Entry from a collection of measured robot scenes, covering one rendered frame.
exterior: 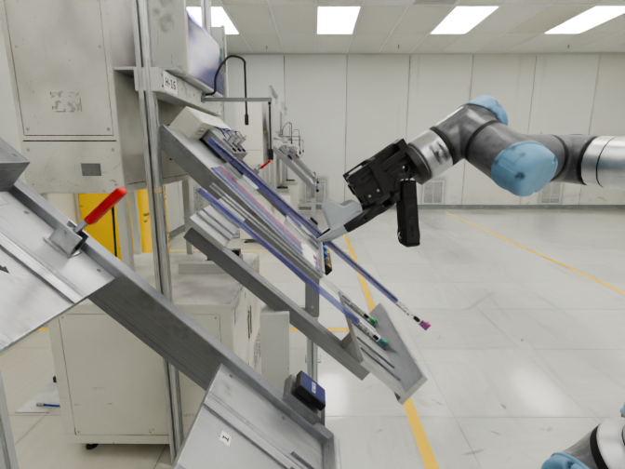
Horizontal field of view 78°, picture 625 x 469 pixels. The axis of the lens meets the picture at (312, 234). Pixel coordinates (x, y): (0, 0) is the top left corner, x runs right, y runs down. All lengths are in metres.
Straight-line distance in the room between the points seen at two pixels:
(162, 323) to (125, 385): 1.09
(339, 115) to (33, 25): 6.78
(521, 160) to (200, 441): 0.53
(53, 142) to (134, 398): 0.93
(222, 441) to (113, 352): 1.15
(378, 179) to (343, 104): 7.35
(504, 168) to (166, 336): 0.52
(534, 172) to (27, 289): 0.62
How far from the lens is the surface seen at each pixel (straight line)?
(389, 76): 8.15
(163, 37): 1.49
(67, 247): 0.55
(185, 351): 0.58
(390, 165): 0.66
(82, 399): 1.75
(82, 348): 1.65
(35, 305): 0.47
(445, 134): 0.67
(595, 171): 0.70
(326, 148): 7.90
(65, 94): 1.48
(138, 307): 0.57
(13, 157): 0.56
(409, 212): 0.66
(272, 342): 0.83
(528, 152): 0.62
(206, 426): 0.48
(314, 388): 0.61
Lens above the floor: 1.13
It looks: 12 degrees down
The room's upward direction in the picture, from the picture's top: straight up
